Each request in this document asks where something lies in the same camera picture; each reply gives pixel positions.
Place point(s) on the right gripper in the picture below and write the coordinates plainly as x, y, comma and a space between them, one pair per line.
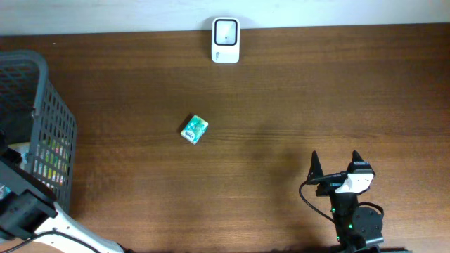
328, 183

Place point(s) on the teal tissue pack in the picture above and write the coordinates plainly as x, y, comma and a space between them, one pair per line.
194, 129

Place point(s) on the green tea carton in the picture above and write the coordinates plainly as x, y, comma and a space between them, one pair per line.
53, 160

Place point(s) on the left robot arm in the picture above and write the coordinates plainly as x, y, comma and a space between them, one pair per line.
29, 211

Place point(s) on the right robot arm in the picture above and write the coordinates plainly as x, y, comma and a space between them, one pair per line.
358, 224

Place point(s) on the white barcode scanner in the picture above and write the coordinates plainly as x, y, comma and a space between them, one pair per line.
225, 43

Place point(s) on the grey plastic mesh basket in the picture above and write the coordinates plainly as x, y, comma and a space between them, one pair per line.
32, 112

